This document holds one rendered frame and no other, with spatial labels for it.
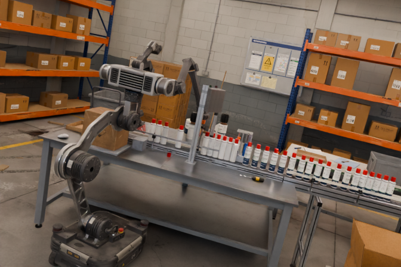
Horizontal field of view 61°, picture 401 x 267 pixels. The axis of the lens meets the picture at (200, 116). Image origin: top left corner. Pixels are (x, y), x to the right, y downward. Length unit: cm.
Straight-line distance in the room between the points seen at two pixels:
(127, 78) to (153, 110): 408
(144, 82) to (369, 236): 166
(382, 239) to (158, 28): 715
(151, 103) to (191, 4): 261
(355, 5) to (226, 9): 254
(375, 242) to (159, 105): 521
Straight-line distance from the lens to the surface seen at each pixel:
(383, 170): 407
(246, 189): 258
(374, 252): 184
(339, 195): 303
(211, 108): 275
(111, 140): 278
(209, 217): 341
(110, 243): 277
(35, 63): 653
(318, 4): 732
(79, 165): 226
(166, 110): 647
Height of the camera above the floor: 175
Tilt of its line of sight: 11 degrees down
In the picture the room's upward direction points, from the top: 11 degrees clockwise
